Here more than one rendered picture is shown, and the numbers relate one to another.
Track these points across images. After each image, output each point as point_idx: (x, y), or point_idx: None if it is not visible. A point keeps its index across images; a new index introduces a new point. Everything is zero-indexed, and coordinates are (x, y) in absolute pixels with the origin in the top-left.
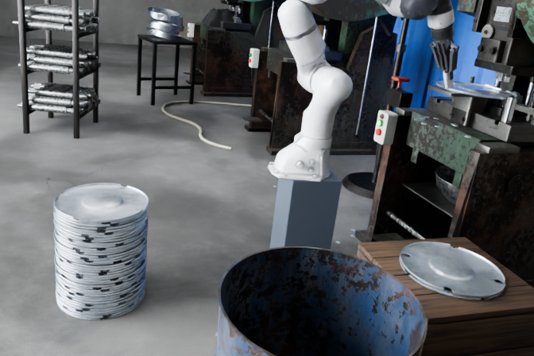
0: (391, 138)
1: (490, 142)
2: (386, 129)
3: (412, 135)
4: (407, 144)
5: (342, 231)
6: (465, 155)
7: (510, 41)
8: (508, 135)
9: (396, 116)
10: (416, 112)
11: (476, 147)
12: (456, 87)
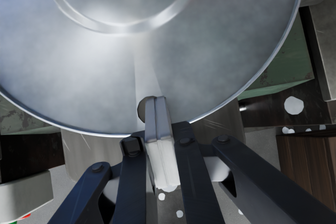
0: (45, 179)
1: (326, 55)
2: (37, 206)
3: (54, 130)
4: (54, 132)
5: (64, 176)
6: (256, 93)
7: None
8: None
9: (12, 190)
10: (17, 127)
11: (327, 101)
12: (79, 30)
